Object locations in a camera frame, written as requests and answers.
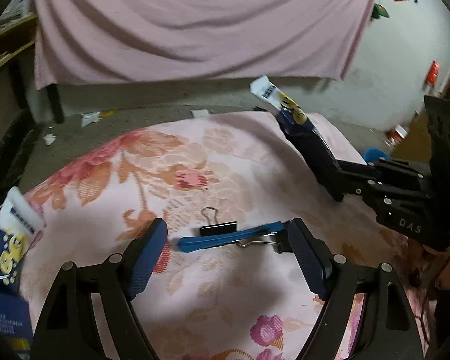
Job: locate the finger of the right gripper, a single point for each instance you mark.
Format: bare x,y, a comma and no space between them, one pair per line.
315,151

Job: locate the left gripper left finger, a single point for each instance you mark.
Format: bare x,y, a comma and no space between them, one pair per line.
67,327

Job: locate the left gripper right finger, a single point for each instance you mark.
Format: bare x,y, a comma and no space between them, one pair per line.
387,326

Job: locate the blue smiley snack wrapper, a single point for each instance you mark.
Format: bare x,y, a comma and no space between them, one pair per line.
286,111

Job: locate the black binder clip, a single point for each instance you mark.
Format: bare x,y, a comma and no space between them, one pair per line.
214,227

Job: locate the blue plastic strip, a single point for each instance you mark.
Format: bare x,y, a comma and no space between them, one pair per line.
263,234

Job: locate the wooden cabinet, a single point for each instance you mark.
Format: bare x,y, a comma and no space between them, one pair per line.
431,124

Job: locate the blue cardboard box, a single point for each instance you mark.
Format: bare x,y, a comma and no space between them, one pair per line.
16,332

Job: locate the blue smiley wrapper on table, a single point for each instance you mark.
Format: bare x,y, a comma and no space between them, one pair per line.
20,227

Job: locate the white floor paper piece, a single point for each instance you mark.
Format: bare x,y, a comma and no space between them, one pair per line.
200,113

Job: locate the floral pink tablecloth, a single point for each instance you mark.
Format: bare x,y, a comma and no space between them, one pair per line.
226,302

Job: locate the green hanging ornament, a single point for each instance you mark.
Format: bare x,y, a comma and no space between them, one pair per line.
378,12

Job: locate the small white floor scrap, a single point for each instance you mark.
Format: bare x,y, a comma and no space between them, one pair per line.
49,139

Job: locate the white paper scrap on floor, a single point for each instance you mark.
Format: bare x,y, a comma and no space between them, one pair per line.
90,118

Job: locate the pink hanging sheet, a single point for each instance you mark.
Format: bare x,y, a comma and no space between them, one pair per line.
101,42

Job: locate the wooden shelf unit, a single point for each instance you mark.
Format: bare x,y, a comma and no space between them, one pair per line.
18,25

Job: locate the red wall decoration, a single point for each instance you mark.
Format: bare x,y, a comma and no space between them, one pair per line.
432,74

